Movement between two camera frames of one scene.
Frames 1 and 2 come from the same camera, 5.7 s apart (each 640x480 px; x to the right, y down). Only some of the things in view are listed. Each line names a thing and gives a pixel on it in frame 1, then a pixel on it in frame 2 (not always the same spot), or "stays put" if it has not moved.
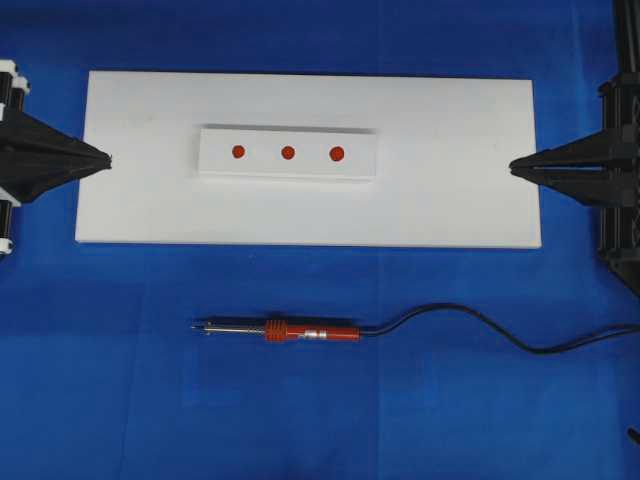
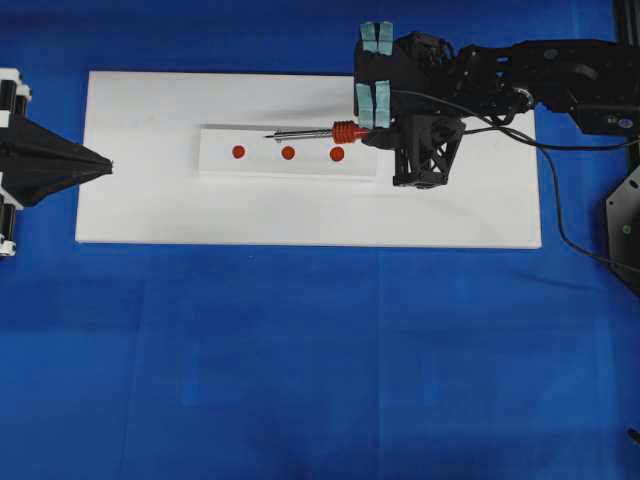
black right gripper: (619, 220) → (423, 74)
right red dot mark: (336, 153) stays put
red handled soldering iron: (281, 330) → (342, 132)
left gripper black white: (24, 135) stays put
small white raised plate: (286, 153) stays put
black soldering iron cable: (373, 330) → (540, 146)
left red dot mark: (238, 151) stays put
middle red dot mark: (287, 152) stays put
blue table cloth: (102, 377) stays put
